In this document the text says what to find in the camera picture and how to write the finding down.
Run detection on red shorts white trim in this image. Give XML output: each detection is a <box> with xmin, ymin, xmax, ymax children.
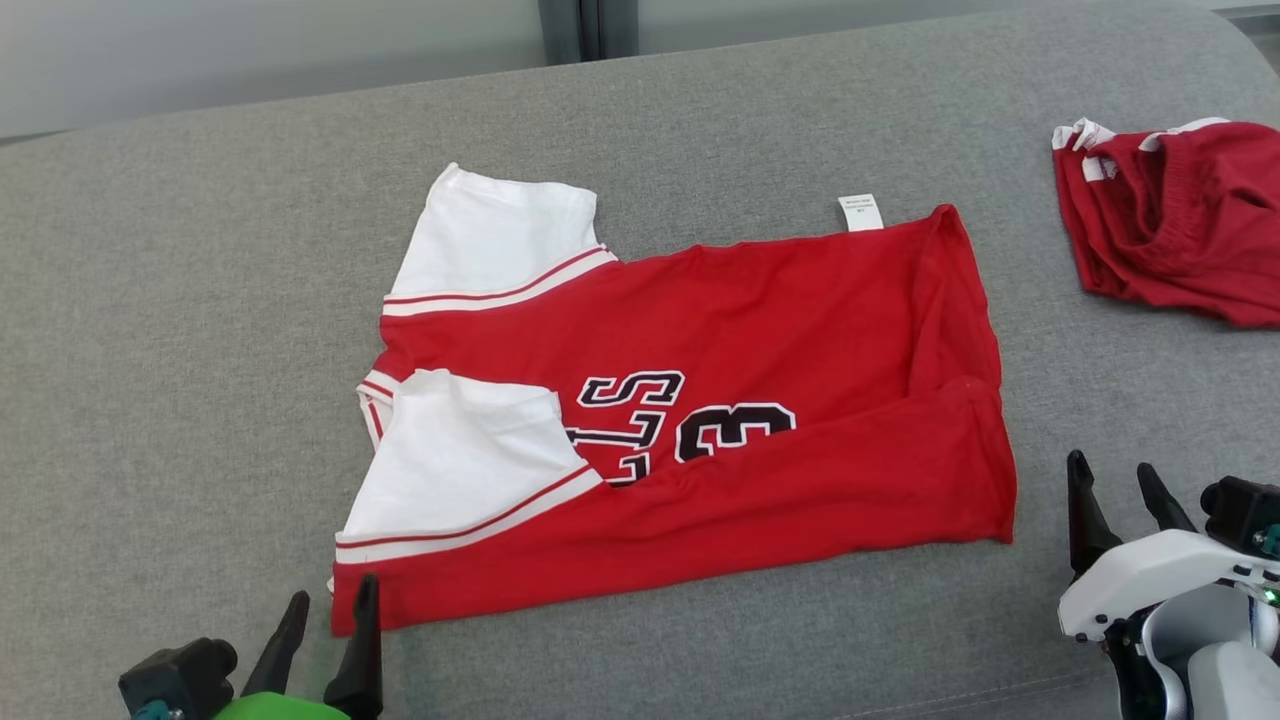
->
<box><xmin>1051</xmin><ymin>116</ymin><xmax>1280</xmax><ymax>332</ymax></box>

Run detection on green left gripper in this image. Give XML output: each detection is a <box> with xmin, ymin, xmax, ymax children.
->
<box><xmin>212</xmin><ymin>573</ymin><xmax>384</xmax><ymax>720</ymax></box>

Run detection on grey fabric sofa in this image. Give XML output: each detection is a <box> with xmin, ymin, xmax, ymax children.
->
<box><xmin>0</xmin><ymin>0</ymin><xmax>1280</xmax><ymax>720</ymax></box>

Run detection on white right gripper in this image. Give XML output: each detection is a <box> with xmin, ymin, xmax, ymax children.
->
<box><xmin>1057</xmin><ymin>449</ymin><xmax>1280</xmax><ymax>642</ymax></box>

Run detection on red white jersey shirt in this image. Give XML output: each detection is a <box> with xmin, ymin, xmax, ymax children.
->
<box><xmin>327</xmin><ymin>162</ymin><xmax>1020</xmax><ymax>639</ymax></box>

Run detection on grey partition post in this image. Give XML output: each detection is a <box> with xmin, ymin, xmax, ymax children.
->
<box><xmin>537</xmin><ymin>0</ymin><xmax>584</xmax><ymax>66</ymax></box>
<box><xmin>582</xmin><ymin>0</ymin><xmax>642</xmax><ymax>61</ymax></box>

